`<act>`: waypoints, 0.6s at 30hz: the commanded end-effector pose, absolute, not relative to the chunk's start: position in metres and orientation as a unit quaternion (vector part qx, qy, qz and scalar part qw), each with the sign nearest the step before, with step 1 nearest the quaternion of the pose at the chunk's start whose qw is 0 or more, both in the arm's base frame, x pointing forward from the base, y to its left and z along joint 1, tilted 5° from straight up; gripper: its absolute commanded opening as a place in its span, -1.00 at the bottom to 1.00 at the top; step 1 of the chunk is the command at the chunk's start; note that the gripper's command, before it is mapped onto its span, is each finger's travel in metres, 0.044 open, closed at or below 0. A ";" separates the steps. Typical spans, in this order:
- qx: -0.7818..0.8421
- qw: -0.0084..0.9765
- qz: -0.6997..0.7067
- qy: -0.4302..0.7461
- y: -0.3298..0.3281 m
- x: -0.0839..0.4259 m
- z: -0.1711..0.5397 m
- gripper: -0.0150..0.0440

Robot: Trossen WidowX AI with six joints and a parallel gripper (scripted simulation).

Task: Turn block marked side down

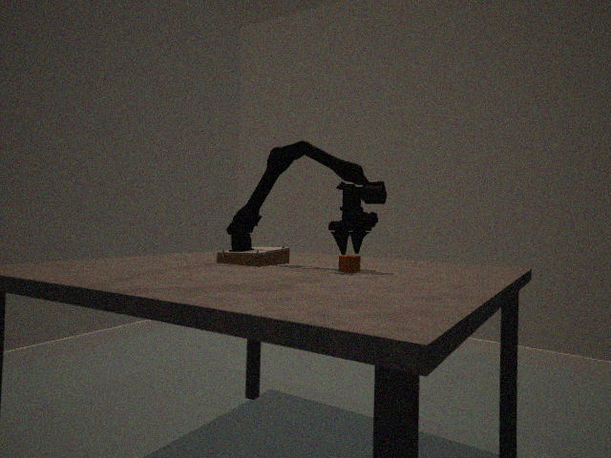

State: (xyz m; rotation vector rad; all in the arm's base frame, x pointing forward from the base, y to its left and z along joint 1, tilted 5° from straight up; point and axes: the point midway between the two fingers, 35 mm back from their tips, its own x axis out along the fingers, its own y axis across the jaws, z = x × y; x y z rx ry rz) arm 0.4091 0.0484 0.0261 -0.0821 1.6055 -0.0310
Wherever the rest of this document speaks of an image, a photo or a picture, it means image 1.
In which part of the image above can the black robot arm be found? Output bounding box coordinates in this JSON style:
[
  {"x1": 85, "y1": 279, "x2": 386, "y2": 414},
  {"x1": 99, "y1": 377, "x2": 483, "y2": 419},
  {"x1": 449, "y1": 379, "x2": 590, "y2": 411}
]
[{"x1": 226, "y1": 141, "x2": 387, "y2": 252}]

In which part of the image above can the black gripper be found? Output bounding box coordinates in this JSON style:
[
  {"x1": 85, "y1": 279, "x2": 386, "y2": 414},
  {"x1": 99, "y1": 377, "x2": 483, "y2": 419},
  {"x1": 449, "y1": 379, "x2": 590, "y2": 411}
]
[{"x1": 328, "y1": 203, "x2": 371, "y2": 255}]

